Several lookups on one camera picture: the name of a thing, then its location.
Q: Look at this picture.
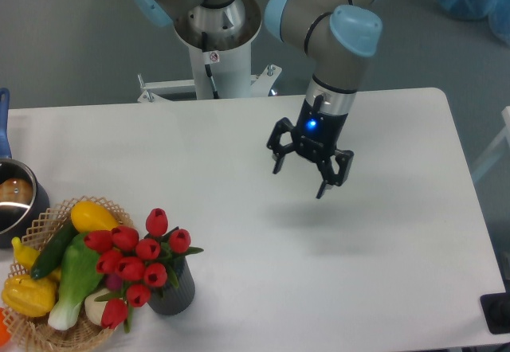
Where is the yellow bell pepper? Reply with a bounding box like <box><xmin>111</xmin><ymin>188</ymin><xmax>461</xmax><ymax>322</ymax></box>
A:
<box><xmin>2</xmin><ymin>274</ymin><xmax>57</xmax><ymax>318</ymax></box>

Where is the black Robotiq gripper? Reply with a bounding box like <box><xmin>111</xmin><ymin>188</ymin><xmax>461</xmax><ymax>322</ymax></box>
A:
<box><xmin>266</xmin><ymin>100</ymin><xmax>354</xmax><ymax>199</ymax></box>

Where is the woven wicker basket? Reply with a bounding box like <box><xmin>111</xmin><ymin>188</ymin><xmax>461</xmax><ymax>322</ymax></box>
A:
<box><xmin>2</xmin><ymin>196</ymin><xmax>135</xmax><ymax>352</ymax></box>

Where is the black device at table edge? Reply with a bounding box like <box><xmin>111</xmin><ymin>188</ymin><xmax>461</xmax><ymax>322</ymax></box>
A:
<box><xmin>480</xmin><ymin>292</ymin><xmax>509</xmax><ymax>334</ymax></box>

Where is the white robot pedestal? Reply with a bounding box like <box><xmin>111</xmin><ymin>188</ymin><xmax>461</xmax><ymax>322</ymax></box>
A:
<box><xmin>138</xmin><ymin>0</ymin><xmax>282</xmax><ymax>103</ymax></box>

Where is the green bok choy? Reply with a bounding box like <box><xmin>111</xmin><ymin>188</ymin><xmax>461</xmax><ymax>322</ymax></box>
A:
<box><xmin>48</xmin><ymin>233</ymin><xmax>103</xmax><ymax>331</ymax></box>

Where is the blue handled saucepan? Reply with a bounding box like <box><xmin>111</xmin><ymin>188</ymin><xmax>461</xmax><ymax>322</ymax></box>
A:
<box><xmin>1</xmin><ymin>88</ymin><xmax>49</xmax><ymax>249</ymax></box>

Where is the yellow squash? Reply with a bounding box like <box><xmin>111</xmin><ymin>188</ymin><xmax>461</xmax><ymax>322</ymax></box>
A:
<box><xmin>70</xmin><ymin>201</ymin><xmax>119</xmax><ymax>233</ymax></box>

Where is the red tulip bouquet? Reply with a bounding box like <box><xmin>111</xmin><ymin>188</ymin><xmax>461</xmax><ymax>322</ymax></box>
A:
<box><xmin>84</xmin><ymin>209</ymin><xmax>203</xmax><ymax>332</ymax></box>

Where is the white frame at right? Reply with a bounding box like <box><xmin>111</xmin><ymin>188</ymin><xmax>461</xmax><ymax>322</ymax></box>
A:
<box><xmin>471</xmin><ymin>106</ymin><xmax>509</xmax><ymax>184</ymax></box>

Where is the small yellow gourd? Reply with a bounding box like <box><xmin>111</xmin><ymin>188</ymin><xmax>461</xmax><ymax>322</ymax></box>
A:
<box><xmin>11</xmin><ymin>237</ymin><xmax>40</xmax><ymax>271</ymax></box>

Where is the orange fruit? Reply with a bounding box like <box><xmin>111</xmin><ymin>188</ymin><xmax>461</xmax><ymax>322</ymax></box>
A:
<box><xmin>0</xmin><ymin>309</ymin><xmax>11</xmax><ymax>346</ymax></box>

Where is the black pedestal cable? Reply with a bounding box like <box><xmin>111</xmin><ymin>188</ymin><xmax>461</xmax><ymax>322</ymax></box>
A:
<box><xmin>201</xmin><ymin>31</ymin><xmax>222</xmax><ymax>100</ymax></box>

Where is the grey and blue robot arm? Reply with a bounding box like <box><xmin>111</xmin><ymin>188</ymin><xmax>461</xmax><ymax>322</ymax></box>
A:
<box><xmin>134</xmin><ymin>0</ymin><xmax>383</xmax><ymax>190</ymax></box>

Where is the purple radish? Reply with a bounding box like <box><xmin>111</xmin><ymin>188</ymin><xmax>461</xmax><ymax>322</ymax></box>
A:
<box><xmin>104</xmin><ymin>273</ymin><xmax>123</xmax><ymax>291</ymax></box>

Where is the white garlic bulb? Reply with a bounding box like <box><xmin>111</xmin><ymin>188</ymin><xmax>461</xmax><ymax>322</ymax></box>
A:
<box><xmin>84</xmin><ymin>287</ymin><xmax>110</xmax><ymax>326</ymax></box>

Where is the dark grey ribbed vase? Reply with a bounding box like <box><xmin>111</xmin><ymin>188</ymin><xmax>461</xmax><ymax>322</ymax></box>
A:
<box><xmin>143</xmin><ymin>230</ymin><xmax>196</xmax><ymax>316</ymax></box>

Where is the dark green cucumber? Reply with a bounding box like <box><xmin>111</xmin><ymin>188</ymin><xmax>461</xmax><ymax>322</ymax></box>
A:
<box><xmin>30</xmin><ymin>220</ymin><xmax>78</xmax><ymax>280</ymax></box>

